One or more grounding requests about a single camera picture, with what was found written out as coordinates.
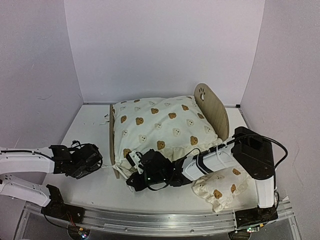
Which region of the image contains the wooden pet bed frame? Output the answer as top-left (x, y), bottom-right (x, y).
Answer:
top-left (109, 83), bottom-right (230, 180)

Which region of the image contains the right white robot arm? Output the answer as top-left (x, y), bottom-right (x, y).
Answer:
top-left (125, 126), bottom-right (286, 230)

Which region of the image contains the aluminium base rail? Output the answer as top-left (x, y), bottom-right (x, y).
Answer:
top-left (23, 188), bottom-right (296, 232)

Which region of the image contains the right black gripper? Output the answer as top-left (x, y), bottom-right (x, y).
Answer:
top-left (127, 171), bottom-right (166, 193)

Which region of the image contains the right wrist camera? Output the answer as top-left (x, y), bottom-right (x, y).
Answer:
top-left (126, 150), bottom-right (144, 175)

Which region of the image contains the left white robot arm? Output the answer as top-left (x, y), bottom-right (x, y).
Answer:
top-left (0, 140), bottom-right (103, 224)

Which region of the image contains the small bear print pillow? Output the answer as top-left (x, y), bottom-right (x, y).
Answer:
top-left (192, 165), bottom-right (252, 213)

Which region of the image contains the large bear print cushion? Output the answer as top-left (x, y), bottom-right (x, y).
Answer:
top-left (99, 95), bottom-right (223, 178)

